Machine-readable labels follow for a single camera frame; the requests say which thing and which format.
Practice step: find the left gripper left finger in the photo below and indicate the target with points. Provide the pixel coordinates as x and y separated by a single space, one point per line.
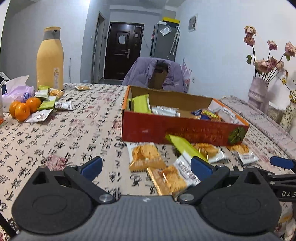
81 178

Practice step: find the purple jacket on chair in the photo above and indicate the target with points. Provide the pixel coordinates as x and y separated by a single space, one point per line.
156 73

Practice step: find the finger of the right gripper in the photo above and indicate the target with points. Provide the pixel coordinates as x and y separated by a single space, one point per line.
289 164

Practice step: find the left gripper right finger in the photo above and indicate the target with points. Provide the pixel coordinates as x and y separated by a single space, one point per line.
211 178

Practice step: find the cracker packet by box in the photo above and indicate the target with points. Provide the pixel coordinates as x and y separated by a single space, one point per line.
212 153

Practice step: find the yellow thermos bottle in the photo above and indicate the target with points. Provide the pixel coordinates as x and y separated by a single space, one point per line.
50 60

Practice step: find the orange cardboard snack box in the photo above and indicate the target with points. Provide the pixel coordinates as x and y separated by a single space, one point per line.
149 127

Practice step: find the dark entrance door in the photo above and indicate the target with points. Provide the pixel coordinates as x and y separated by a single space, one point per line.
124 44

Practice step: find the purple tissue pack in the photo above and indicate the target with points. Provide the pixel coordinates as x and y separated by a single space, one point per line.
17 90

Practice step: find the orange tangerine front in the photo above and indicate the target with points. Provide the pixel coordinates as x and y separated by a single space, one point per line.
22 112

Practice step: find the grey refrigerator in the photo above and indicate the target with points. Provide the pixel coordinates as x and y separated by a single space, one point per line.
165 41

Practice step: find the speckled small vase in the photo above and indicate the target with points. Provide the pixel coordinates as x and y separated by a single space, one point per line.
288 116

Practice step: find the long green snack pack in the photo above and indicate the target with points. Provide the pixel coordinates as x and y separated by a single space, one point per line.
139 104

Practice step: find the wall picture frame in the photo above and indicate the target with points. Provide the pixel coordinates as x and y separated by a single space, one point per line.
192 23

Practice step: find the pink ribbed flower vase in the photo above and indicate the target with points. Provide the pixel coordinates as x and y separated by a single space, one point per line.
257 93

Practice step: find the orange tangerine left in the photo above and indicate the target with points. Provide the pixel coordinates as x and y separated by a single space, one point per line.
12 108

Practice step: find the white packet near tangerines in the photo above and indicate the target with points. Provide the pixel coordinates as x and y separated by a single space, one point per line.
39 116

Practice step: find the white snack packet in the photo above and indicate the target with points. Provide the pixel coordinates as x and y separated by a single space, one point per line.
165 111

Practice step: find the blue yellow chip bag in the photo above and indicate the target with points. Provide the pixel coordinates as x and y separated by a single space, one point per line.
206 114

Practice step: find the orange tangerine right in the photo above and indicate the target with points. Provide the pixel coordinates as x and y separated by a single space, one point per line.
33 103

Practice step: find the dried pink rose bouquet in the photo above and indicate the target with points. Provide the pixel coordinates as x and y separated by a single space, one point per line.
270 67

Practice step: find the orange tangerine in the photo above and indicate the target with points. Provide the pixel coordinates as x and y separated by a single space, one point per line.
33 103
22 112
12 108

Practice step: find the small green packet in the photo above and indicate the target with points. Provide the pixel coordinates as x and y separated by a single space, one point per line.
47 105

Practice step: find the small far cracker packet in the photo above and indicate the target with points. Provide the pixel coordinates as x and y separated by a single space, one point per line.
82 88

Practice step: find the yellow box on refrigerator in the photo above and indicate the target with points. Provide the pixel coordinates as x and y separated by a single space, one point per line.
170 20

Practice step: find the cracker packet with text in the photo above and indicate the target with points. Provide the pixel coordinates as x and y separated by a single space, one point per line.
174 179

